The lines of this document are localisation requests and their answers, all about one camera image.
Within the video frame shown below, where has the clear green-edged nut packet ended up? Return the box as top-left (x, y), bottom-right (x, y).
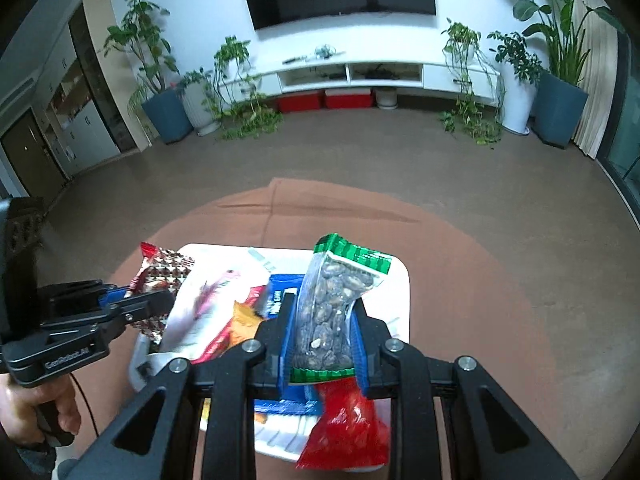
top-left (289, 233), bottom-right (393, 385)

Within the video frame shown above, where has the orange packet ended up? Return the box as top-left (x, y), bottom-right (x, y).
top-left (220, 301), bottom-right (266, 356)

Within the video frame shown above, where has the white plastic tray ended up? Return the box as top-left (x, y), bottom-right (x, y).
top-left (129, 243), bottom-right (413, 471)

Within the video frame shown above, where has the white television cabinet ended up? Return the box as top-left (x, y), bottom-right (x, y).
top-left (220, 57), bottom-right (503, 106)

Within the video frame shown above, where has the brown wooden door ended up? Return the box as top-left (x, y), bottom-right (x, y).
top-left (0, 107), bottom-right (66, 198)

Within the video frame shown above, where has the brown patterned packet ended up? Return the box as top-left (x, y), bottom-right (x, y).
top-left (129, 241), bottom-right (196, 346)

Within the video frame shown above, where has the broad-leaf plant grey pot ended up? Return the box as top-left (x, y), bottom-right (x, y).
top-left (482, 0), bottom-right (626, 148)

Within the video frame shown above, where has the tall leafy plant grey pot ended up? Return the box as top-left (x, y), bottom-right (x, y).
top-left (102, 0), bottom-right (196, 145)

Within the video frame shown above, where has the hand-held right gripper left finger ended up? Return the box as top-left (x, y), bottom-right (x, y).
top-left (65, 292), bottom-right (297, 480)

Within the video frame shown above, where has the small plant ribbed white pot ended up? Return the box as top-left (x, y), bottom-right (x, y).
top-left (177, 67), bottom-right (223, 136)

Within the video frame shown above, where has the red storage box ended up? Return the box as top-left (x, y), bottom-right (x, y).
top-left (325, 89), bottom-right (375, 110)

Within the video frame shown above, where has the glass sliding door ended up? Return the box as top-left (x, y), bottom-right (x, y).
top-left (595, 30), bottom-right (640, 221)

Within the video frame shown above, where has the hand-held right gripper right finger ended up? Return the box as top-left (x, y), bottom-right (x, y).
top-left (350, 305), bottom-right (578, 480)

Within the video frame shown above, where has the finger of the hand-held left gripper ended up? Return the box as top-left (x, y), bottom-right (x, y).
top-left (42, 290), bottom-right (176, 346)
top-left (40, 280), bottom-right (132, 319)

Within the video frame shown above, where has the beige curtain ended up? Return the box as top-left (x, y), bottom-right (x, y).
top-left (570, 0), bottom-right (621, 158)

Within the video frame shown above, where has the trailing vine plant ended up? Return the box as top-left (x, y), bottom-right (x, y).
top-left (439, 17), bottom-right (503, 146)
top-left (212, 36), bottom-right (286, 141)

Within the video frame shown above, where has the person's left hand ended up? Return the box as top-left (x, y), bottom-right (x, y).
top-left (0, 372), bottom-right (82, 448)

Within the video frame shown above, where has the blue packet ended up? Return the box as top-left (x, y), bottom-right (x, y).
top-left (252, 272), bottom-right (323, 416)

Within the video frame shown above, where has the white wall cupboard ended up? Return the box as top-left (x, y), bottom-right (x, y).
top-left (0, 0), bottom-right (151, 196)

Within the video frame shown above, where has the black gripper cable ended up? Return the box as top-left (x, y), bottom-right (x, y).
top-left (70, 375), bottom-right (98, 446)

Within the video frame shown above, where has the long white red packet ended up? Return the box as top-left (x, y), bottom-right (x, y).
top-left (160, 260), bottom-right (271, 366)

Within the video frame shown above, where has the bushy plant smooth white pot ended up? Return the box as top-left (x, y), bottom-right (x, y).
top-left (487, 30), bottom-right (543, 136)

